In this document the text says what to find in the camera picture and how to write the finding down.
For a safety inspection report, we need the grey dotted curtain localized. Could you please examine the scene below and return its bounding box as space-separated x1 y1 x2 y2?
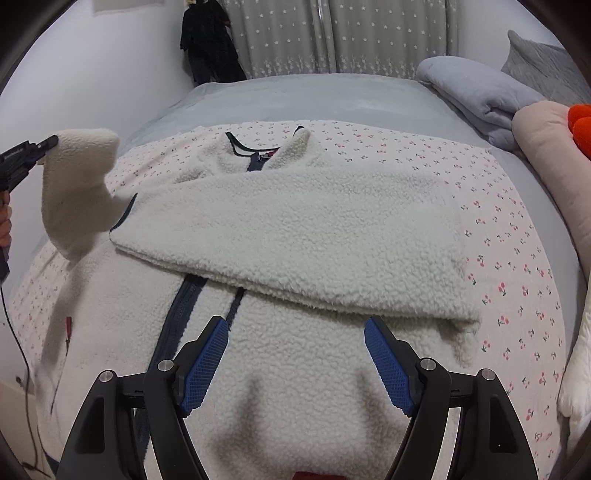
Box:
221 0 460 79

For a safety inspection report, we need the black cable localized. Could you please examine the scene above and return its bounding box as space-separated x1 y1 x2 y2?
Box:
0 283 52 478

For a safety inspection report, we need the grey bed with sheet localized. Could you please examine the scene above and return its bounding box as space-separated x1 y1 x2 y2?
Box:
0 72 588 480

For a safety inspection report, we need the orange pumpkin plush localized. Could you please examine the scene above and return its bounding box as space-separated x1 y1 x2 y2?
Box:
567 104 591 158

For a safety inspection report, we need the pink pillow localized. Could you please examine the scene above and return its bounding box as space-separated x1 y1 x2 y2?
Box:
512 101 590 276

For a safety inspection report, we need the cherry print bed cloth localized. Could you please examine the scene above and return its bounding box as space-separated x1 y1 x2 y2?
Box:
8 119 569 480

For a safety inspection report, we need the white fleece zip jacket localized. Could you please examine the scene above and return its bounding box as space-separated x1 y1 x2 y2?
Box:
34 125 482 480

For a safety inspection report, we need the person's left hand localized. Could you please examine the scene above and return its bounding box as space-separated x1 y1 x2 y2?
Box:
0 191 12 250

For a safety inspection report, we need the folded blue-grey blanket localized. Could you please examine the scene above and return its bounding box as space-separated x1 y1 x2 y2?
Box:
416 56 545 151

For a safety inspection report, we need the black hanging garment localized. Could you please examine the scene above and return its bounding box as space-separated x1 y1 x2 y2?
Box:
179 1 246 86

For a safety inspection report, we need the grey quilted pillow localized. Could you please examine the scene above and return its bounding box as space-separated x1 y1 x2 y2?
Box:
501 30 590 106

